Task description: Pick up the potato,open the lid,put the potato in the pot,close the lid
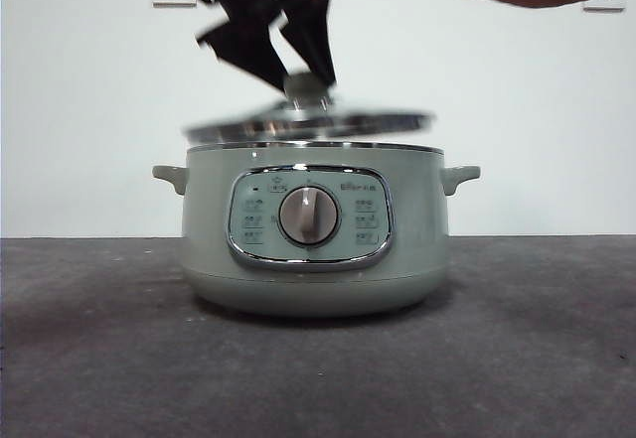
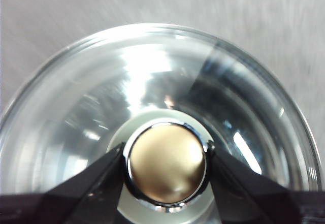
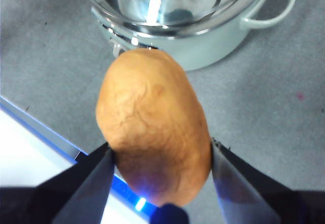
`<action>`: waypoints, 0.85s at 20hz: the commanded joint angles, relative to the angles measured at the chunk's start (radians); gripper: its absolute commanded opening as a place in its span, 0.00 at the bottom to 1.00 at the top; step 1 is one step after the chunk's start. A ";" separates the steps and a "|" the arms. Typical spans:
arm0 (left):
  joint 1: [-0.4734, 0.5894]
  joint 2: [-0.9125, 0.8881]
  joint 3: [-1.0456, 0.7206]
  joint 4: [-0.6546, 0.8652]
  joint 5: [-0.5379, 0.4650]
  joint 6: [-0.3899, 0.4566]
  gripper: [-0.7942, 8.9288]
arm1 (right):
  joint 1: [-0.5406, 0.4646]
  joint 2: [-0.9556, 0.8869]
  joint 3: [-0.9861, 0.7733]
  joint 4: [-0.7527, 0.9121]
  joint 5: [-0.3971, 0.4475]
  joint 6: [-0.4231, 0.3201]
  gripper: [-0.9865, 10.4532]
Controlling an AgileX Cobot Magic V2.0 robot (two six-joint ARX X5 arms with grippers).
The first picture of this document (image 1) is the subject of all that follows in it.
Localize glass lid with green knob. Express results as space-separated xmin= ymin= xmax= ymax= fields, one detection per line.
xmin=180 ymin=72 xmax=435 ymax=144

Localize sage green electric pot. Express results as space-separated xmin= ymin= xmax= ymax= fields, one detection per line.
xmin=151 ymin=143 xmax=482 ymax=317

